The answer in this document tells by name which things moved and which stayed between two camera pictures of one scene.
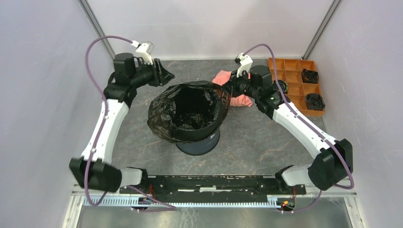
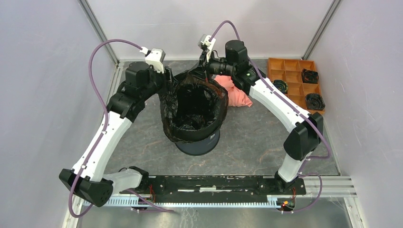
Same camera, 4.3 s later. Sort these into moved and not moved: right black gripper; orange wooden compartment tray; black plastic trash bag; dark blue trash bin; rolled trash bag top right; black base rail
Moved: right black gripper; black plastic trash bag
Not moved: rolled trash bag top right; orange wooden compartment tray; black base rail; dark blue trash bin
